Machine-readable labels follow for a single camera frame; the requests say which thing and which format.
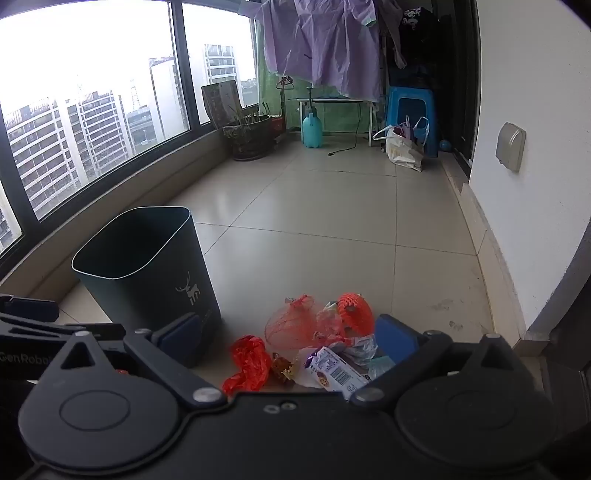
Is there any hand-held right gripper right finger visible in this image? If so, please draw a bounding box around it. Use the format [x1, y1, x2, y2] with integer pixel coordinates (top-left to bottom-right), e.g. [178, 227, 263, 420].
[350, 314, 539, 409]

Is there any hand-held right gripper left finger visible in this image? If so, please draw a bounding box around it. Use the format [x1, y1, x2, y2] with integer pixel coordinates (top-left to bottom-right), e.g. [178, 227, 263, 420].
[39, 313, 227, 411]

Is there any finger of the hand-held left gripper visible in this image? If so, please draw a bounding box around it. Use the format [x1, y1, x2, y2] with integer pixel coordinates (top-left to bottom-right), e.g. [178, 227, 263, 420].
[0, 294, 61, 323]
[0, 314, 126, 343]

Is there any light blue plastic scrap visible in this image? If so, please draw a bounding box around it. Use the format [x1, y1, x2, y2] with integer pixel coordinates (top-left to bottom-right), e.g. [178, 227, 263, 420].
[368, 356, 396, 380]

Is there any clear plastic bag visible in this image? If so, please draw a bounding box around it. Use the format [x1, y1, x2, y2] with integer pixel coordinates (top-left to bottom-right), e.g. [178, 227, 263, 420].
[342, 335, 379, 366]

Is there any orange foam fruit net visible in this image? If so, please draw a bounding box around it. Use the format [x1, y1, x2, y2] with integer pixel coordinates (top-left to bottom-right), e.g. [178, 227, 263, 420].
[336, 293, 375, 336]

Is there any white purple snack wrapper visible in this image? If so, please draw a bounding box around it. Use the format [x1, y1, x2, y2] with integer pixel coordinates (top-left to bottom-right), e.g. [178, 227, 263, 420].
[295, 346, 370, 394]

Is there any red plastic bag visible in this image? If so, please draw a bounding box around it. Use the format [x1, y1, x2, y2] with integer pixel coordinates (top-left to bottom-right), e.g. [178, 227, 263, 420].
[223, 335, 272, 394]

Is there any dark teal trash bin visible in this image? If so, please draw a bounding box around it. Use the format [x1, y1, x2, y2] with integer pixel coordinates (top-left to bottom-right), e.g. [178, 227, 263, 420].
[71, 206, 221, 334]

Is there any orange mesh net bag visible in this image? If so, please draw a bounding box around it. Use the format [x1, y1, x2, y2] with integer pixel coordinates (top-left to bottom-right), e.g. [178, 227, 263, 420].
[264, 295, 325, 350]

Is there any gold candy wrapper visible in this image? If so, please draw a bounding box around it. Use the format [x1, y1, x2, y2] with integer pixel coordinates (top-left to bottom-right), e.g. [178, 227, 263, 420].
[271, 353, 296, 382]

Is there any white shopping bag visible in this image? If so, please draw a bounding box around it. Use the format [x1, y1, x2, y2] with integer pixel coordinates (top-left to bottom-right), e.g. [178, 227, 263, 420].
[373, 124, 424, 173]

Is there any potted plant in dark pot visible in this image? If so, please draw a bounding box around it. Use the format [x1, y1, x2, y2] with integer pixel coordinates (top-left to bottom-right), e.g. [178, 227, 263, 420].
[223, 102, 273, 162]

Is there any teal spray bottle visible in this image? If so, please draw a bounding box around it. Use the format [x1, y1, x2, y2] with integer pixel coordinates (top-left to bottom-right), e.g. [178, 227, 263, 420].
[301, 88, 324, 149]

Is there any blue plastic stool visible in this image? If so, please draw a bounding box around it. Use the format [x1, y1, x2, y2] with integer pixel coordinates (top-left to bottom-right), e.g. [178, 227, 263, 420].
[385, 86, 439, 158]

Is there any flat cardboard box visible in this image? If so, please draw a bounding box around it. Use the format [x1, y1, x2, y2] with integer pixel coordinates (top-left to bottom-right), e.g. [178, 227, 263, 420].
[202, 80, 245, 128]

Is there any white folding table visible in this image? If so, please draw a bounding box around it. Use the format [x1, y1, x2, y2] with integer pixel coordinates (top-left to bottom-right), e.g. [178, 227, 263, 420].
[289, 96, 376, 148]

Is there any purple hanging garment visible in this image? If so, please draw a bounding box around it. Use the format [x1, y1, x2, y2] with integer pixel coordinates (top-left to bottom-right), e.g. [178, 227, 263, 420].
[253, 0, 385, 101]

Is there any black garment with skull print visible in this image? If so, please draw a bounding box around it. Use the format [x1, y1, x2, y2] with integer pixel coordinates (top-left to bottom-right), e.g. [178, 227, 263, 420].
[398, 7, 439, 70]

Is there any black power cable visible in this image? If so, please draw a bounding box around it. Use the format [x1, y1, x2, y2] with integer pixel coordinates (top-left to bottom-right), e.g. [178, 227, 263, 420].
[328, 107, 365, 157]

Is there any blue handled bag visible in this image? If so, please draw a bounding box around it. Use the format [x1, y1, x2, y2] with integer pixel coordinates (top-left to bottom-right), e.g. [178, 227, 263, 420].
[406, 116, 430, 149]

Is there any grey wall socket cover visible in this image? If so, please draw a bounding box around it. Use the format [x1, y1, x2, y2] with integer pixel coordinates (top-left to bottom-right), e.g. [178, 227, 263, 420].
[496, 122, 527, 173]

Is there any black window frame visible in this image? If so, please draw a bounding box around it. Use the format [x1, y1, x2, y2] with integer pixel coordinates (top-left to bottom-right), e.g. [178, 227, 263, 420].
[0, 0, 259, 282]

